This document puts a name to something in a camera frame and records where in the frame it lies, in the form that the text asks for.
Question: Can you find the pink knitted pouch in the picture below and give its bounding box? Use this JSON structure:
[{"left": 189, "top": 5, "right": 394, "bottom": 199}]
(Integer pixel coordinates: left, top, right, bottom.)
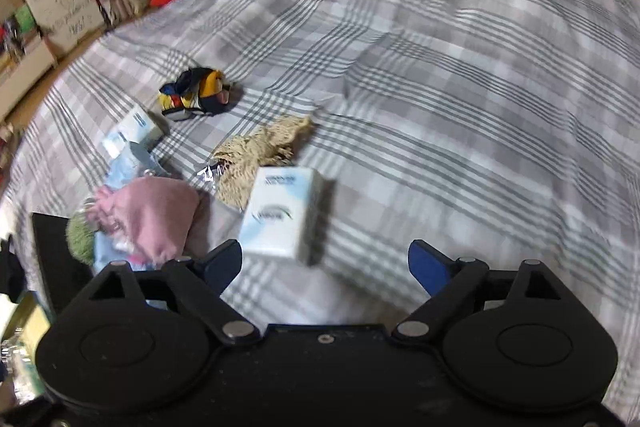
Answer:
[{"left": 87, "top": 176, "right": 200, "bottom": 267}]

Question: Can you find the white tissue pack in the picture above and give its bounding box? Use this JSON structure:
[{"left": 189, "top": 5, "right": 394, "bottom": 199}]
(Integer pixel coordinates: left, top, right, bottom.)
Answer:
[
  {"left": 102, "top": 105, "right": 164, "bottom": 158},
  {"left": 238, "top": 167, "right": 323, "bottom": 265}
]

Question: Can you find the beige lace cloth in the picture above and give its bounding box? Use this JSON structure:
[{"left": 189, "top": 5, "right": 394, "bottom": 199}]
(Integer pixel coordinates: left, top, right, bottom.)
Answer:
[{"left": 213, "top": 115, "right": 314, "bottom": 210}]

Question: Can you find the green fuzzy cloth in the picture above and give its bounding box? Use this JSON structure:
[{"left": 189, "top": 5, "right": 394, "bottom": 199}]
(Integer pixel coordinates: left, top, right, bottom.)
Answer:
[{"left": 65, "top": 208, "right": 100, "bottom": 265}]

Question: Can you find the colourful navy yellow sock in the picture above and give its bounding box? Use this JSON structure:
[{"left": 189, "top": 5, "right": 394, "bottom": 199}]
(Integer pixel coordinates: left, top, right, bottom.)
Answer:
[{"left": 158, "top": 67, "right": 231, "bottom": 121}]

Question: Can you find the light blue face mask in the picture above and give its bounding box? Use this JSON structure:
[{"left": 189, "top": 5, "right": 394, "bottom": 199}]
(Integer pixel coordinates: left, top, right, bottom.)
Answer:
[{"left": 93, "top": 142, "right": 169, "bottom": 274}]

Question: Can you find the black triangular case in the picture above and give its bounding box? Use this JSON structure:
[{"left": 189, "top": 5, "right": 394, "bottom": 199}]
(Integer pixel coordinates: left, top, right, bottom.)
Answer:
[{"left": 32, "top": 212, "right": 92, "bottom": 317}]

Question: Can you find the grey plaid bedsheet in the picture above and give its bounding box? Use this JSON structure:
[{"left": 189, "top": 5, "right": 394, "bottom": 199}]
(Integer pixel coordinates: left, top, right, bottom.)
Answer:
[{"left": 1, "top": 0, "right": 639, "bottom": 421}]

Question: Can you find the gold metal tin tray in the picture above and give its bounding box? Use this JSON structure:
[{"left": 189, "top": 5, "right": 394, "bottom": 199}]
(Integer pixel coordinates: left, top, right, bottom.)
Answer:
[{"left": 1, "top": 291, "right": 50, "bottom": 407}]

